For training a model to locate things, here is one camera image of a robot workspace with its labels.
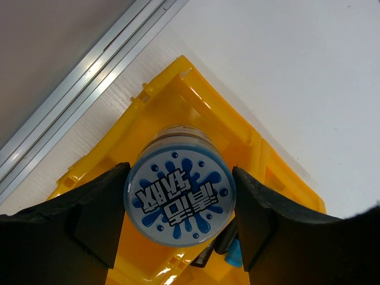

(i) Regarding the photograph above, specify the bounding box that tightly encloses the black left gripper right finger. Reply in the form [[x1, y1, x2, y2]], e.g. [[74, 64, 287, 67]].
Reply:
[[232, 167, 379, 284]]

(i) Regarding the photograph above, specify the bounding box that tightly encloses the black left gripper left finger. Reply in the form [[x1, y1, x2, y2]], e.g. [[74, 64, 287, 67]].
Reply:
[[1, 163, 131, 284]]

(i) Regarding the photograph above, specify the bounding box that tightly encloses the blue capped black highlighter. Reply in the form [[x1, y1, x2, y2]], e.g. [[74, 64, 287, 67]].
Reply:
[[190, 218, 243, 268]]

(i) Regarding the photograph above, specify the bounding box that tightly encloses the blue round jar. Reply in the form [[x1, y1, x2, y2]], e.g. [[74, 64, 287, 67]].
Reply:
[[124, 125, 236, 248]]

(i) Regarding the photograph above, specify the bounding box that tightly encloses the yellow compartment tray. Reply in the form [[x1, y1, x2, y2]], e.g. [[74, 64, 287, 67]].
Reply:
[[52, 56, 325, 284]]

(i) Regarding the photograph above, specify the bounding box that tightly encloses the aluminium table edge rail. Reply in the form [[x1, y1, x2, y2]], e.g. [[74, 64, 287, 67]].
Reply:
[[1, 1, 187, 202]]

